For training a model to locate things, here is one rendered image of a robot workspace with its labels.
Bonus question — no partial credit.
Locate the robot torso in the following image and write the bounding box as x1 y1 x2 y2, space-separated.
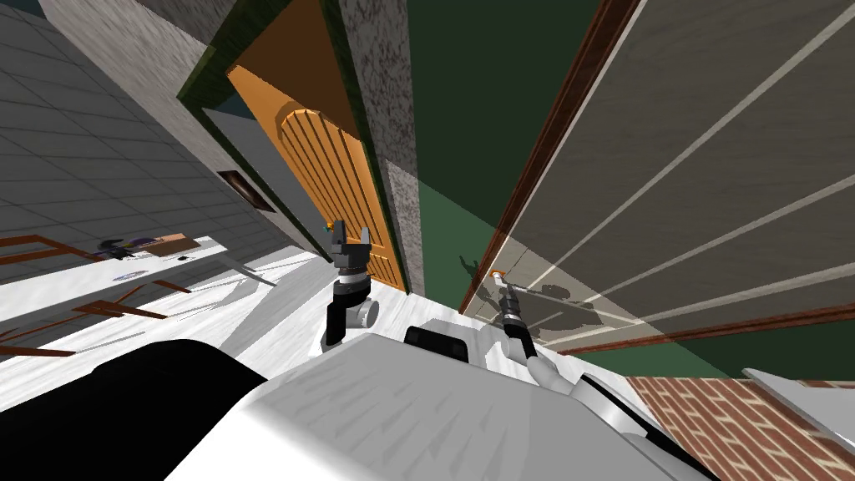
165 319 715 481

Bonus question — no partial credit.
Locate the white table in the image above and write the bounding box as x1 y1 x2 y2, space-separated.
0 233 278 323

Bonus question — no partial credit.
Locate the grey panelled door leaf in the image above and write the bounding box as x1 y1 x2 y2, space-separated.
459 0 855 356

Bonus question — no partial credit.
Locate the orange wooden door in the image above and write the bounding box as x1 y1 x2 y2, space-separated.
226 64 409 295

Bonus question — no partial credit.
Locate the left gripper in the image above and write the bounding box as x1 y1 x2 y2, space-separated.
330 220 373 271

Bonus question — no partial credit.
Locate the dark brown wall picture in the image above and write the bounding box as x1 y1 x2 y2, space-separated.
216 170 277 215

